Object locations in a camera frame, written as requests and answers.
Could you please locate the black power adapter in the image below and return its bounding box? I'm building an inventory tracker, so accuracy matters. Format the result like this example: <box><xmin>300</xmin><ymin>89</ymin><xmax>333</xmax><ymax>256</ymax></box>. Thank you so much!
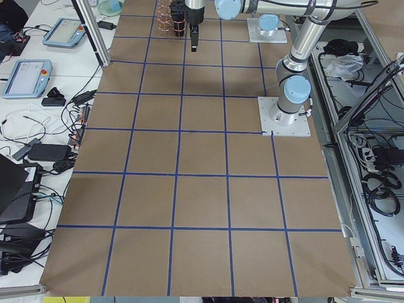
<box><xmin>28</xmin><ymin>143</ymin><xmax>71</xmax><ymax>162</ymax></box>

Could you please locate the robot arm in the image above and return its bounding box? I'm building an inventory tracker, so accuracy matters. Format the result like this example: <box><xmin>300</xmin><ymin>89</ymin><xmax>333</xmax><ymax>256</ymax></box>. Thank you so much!
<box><xmin>215</xmin><ymin>1</ymin><xmax>377</xmax><ymax>126</ymax></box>

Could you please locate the copper wire wine basket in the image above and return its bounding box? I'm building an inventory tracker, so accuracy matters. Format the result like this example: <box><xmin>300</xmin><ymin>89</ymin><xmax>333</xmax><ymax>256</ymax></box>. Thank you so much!
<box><xmin>157</xmin><ymin>0</ymin><xmax>185</xmax><ymax>35</ymax></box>

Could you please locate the dark wine bottle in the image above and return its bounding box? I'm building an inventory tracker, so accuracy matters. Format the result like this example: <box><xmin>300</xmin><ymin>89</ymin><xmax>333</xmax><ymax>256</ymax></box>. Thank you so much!
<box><xmin>171</xmin><ymin>10</ymin><xmax>186</xmax><ymax>37</ymax></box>

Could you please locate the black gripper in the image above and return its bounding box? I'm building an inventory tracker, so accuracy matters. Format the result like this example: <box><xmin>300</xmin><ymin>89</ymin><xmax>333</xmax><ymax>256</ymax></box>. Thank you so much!
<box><xmin>185</xmin><ymin>6</ymin><xmax>205</xmax><ymax>52</ymax></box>

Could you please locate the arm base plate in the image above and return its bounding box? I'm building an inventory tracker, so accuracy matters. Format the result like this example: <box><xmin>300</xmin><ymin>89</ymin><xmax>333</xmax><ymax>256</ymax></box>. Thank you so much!
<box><xmin>258</xmin><ymin>97</ymin><xmax>311</xmax><ymax>137</ymax></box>
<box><xmin>247</xmin><ymin>18</ymin><xmax>287</xmax><ymax>44</ymax></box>

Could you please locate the aluminium frame post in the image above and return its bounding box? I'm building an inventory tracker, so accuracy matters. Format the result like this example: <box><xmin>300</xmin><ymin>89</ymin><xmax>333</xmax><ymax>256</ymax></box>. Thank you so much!
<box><xmin>71</xmin><ymin>0</ymin><xmax>111</xmax><ymax>68</ymax></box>

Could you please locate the teach pendant far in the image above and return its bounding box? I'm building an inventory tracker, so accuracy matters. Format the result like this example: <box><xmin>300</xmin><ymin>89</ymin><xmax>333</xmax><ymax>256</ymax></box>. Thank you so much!
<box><xmin>42</xmin><ymin>18</ymin><xmax>85</xmax><ymax>48</ymax></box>

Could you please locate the black laptop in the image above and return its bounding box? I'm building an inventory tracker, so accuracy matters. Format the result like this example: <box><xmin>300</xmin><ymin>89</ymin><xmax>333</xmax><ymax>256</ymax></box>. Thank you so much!
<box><xmin>1</xmin><ymin>155</ymin><xmax>42</xmax><ymax>225</ymax></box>

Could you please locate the green bowl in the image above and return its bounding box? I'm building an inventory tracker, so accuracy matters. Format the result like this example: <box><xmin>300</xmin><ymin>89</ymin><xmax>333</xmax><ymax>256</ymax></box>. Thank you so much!
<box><xmin>97</xmin><ymin>0</ymin><xmax>124</xmax><ymax>17</ymax></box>

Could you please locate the teach pendant near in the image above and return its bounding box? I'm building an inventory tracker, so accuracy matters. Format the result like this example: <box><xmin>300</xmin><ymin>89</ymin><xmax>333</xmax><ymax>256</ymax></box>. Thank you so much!
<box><xmin>2</xmin><ymin>59</ymin><xmax>53</xmax><ymax>99</ymax></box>

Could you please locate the teach pendant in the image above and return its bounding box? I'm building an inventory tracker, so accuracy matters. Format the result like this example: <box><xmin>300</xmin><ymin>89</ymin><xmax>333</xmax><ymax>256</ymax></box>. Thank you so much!
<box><xmin>42</xmin><ymin>18</ymin><xmax>85</xmax><ymax>48</ymax></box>
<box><xmin>2</xmin><ymin>59</ymin><xmax>53</xmax><ymax>99</ymax></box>

